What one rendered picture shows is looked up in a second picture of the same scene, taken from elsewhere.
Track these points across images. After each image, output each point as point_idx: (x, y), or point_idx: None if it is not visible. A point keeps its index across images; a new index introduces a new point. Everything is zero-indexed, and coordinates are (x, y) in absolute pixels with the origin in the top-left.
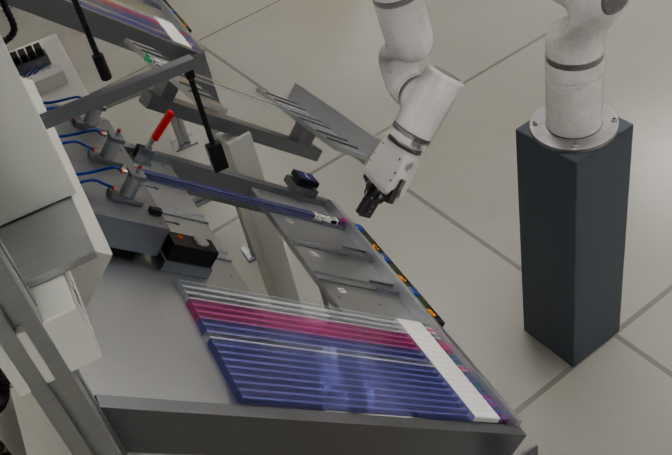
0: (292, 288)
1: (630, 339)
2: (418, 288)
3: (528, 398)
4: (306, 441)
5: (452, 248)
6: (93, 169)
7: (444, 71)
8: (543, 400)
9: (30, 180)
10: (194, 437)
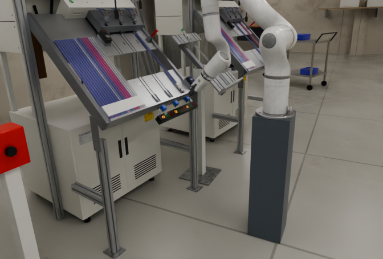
0: (200, 136)
1: (277, 249)
2: None
3: (222, 225)
4: (56, 60)
5: None
6: (111, 16)
7: (222, 53)
8: (224, 230)
9: None
10: (39, 36)
